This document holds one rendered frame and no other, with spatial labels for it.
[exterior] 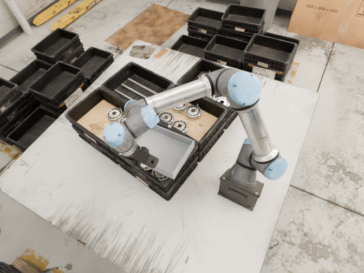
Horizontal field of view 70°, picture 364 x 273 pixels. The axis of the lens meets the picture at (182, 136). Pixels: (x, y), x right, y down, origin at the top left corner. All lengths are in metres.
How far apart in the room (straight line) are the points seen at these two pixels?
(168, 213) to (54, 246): 1.20
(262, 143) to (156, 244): 0.75
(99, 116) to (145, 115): 0.90
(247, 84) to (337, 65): 2.66
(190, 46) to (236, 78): 2.17
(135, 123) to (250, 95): 0.43
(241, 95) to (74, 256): 1.83
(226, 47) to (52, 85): 1.75
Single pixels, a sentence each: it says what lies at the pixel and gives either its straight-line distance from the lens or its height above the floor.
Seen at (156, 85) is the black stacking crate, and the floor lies 0.83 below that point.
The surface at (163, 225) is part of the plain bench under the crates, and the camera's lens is 1.47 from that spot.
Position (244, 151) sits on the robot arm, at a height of 0.99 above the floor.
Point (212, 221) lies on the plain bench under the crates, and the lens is 1.46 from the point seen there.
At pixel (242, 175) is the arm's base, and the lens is 1.33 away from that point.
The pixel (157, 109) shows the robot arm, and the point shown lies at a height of 1.34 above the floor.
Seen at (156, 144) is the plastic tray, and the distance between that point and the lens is 1.27.
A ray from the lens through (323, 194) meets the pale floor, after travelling 2.48.
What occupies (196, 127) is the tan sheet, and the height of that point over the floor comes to 0.83.
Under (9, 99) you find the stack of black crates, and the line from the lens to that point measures 2.72.
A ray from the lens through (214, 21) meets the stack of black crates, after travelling 3.29.
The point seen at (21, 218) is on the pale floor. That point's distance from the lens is 2.66.
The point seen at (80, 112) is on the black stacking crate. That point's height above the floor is 0.87.
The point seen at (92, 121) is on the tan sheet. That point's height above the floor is 0.83.
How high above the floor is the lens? 2.10
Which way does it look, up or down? 55 degrees down
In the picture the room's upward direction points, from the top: 6 degrees counter-clockwise
